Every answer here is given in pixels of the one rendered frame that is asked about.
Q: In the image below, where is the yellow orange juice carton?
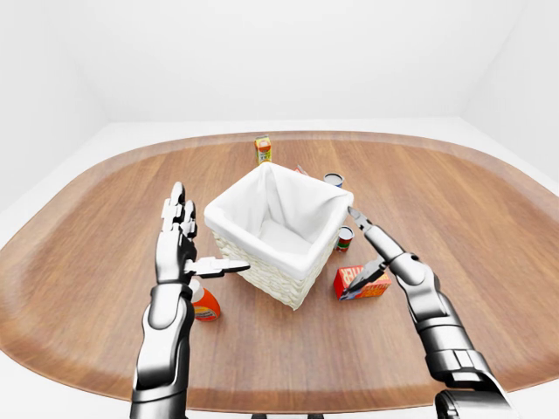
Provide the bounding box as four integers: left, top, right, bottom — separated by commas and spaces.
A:
254, 134, 273, 165

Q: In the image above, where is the white wicker basket with liner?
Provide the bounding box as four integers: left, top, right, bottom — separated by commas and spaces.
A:
203, 161, 355, 312

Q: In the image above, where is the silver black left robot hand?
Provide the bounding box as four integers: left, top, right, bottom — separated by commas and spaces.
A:
154, 181, 252, 285

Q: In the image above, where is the orange bottle with white cap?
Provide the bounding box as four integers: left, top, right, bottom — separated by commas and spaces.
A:
188, 278, 222, 323

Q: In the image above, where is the tin with red label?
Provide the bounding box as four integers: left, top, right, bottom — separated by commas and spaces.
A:
335, 225, 355, 254

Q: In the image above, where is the red orange butter box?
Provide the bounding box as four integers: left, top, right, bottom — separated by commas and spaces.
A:
333, 264, 393, 302

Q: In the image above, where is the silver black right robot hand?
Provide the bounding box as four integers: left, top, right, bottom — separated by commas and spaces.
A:
339, 206, 440, 305

